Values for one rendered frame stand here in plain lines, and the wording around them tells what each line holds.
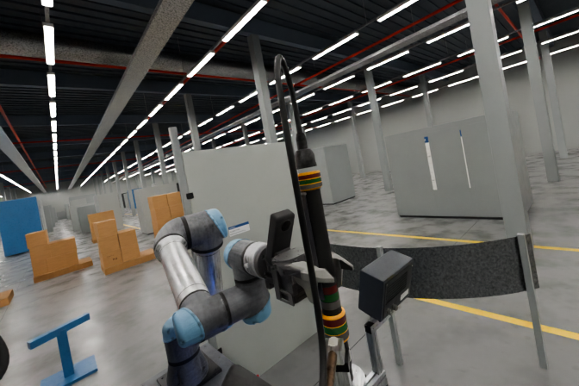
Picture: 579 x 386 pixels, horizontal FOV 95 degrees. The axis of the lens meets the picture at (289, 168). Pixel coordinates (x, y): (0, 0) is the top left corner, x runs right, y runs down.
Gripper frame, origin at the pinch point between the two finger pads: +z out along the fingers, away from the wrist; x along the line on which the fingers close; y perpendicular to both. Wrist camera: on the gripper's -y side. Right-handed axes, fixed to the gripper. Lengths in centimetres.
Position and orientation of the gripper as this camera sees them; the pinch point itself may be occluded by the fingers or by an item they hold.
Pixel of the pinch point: (336, 267)
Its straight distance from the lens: 46.0
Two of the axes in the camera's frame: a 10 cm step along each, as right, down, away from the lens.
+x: -7.6, 1.4, -6.4
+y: 1.8, 9.8, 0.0
